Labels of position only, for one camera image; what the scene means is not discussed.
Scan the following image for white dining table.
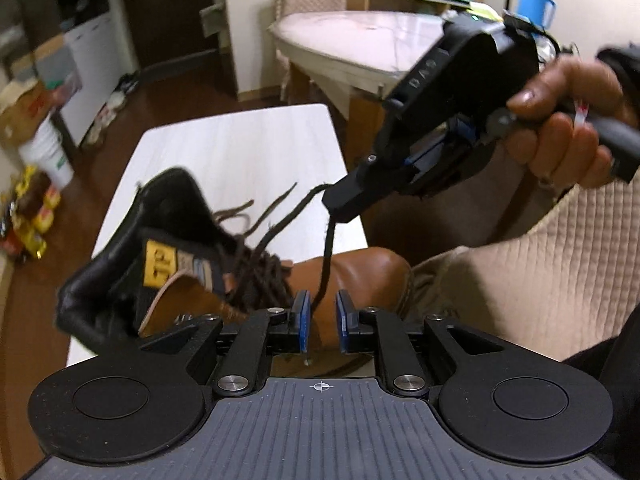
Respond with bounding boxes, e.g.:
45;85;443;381
268;8;452;122

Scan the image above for cardboard box with hat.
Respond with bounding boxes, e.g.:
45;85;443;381
0;78;52;148

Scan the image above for dark brown shoelace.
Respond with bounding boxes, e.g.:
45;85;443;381
212;183;330;316

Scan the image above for tall dark storage shelf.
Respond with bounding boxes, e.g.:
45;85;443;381
0;0;141;149

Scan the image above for blue thermos jug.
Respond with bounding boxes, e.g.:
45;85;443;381
515;0;556;29

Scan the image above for person's right hand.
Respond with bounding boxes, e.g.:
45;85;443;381
504;55;639;190

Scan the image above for beige quilted chair cushion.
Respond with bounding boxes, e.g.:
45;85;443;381
409;169;640;363

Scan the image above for cooking oil bottles cluster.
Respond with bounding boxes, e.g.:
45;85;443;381
1;165;61;261

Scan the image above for black jacket sleeve forearm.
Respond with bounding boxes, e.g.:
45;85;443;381
597;44;640;116

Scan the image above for shoes on floor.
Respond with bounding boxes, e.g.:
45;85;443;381
80;72;140;152

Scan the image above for white plastic bucket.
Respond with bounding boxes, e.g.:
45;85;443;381
18;117;74;191

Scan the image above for brown leather work boot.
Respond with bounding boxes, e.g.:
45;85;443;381
55;167;413;377

